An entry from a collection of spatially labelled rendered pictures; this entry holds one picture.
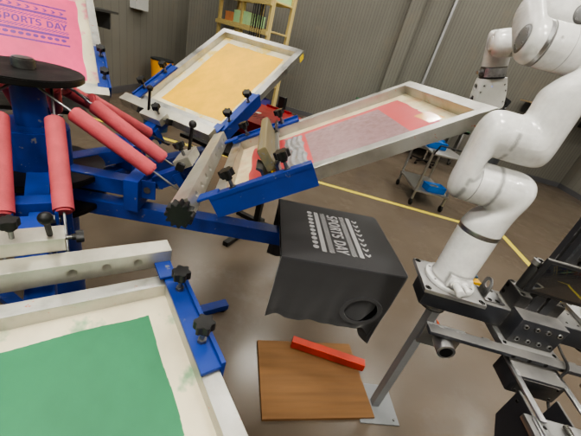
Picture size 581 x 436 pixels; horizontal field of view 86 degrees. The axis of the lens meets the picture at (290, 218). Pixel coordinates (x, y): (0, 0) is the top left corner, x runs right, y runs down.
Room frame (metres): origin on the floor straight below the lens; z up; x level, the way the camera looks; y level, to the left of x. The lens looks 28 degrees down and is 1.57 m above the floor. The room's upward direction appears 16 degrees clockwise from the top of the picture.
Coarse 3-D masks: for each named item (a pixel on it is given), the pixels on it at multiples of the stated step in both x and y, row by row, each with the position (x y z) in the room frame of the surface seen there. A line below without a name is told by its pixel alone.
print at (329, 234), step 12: (312, 216) 1.22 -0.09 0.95; (324, 216) 1.25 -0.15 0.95; (336, 216) 1.29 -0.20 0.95; (312, 228) 1.12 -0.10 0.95; (324, 228) 1.15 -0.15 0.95; (336, 228) 1.17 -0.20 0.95; (348, 228) 1.20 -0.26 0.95; (312, 240) 1.03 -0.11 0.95; (324, 240) 1.05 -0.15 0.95; (336, 240) 1.07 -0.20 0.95; (348, 240) 1.10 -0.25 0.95; (360, 240) 1.13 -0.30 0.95; (336, 252) 0.99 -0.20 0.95; (348, 252) 1.02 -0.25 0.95; (360, 252) 1.04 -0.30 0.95
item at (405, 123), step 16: (416, 112) 1.13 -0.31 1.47; (368, 128) 1.11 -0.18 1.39; (384, 128) 1.07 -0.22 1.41; (400, 128) 1.03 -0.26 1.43; (416, 128) 0.99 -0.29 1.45; (320, 144) 1.09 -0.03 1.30; (336, 144) 1.04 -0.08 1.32; (352, 144) 1.00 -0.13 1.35; (320, 160) 0.94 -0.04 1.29; (256, 176) 0.95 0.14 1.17
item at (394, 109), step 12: (384, 108) 1.30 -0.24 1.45; (396, 108) 1.25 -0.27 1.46; (408, 108) 1.21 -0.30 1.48; (348, 120) 1.27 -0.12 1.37; (360, 120) 1.23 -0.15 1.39; (372, 120) 1.19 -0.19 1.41; (384, 120) 1.15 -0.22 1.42; (312, 132) 1.26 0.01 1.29; (324, 132) 1.21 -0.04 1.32; (336, 132) 1.17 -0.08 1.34; (348, 132) 1.13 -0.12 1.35; (312, 144) 1.11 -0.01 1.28; (252, 156) 1.18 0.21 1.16
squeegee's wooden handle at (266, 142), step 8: (264, 120) 1.22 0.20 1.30; (264, 128) 1.10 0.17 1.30; (272, 128) 1.24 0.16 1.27; (264, 136) 0.99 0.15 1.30; (272, 136) 1.13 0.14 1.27; (264, 144) 0.90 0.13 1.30; (272, 144) 1.03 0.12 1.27; (264, 152) 0.87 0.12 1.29; (272, 152) 0.95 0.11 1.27; (264, 160) 0.87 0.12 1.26; (272, 160) 0.88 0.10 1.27; (272, 168) 0.88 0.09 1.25
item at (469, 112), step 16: (368, 96) 1.41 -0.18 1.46; (384, 96) 1.40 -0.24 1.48; (416, 96) 1.30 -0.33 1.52; (432, 96) 1.16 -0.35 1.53; (448, 96) 1.09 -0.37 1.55; (320, 112) 1.38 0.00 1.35; (336, 112) 1.37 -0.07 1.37; (464, 112) 0.96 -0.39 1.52; (480, 112) 0.88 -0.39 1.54; (288, 128) 1.34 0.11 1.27; (304, 128) 1.35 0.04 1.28; (432, 128) 0.86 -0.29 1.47; (448, 128) 0.86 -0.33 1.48; (464, 128) 0.87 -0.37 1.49; (240, 144) 1.28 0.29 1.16; (256, 144) 1.32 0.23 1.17; (368, 144) 0.87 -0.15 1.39; (384, 144) 0.84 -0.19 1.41; (400, 144) 0.84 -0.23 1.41; (416, 144) 0.85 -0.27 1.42; (240, 160) 1.17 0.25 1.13; (336, 160) 0.82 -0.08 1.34; (352, 160) 0.82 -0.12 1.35; (368, 160) 0.83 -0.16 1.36; (320, 176) 0.81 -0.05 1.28
